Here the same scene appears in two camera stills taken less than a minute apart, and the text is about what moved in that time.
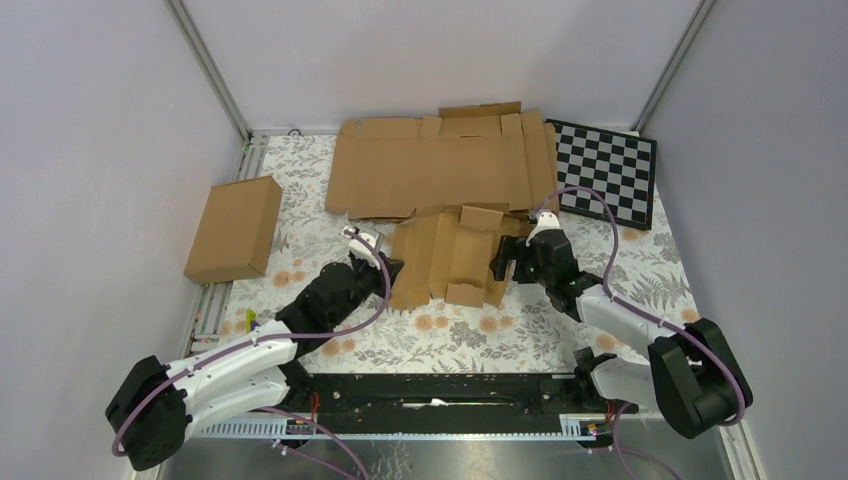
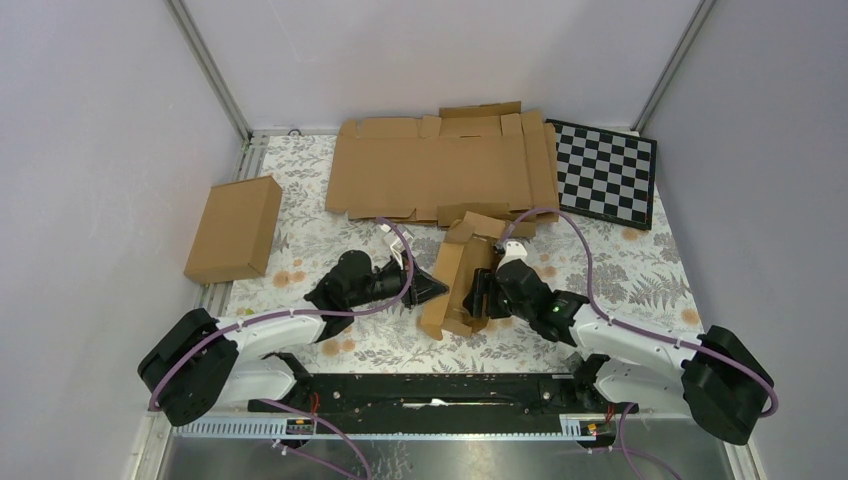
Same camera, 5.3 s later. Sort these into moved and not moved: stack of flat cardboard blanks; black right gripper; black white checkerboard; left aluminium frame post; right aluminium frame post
Moved: black right gripper
Not moved: right aluminium frame post; left aluminium frame post; black white checkerboard; stack of flat cardboard blanks
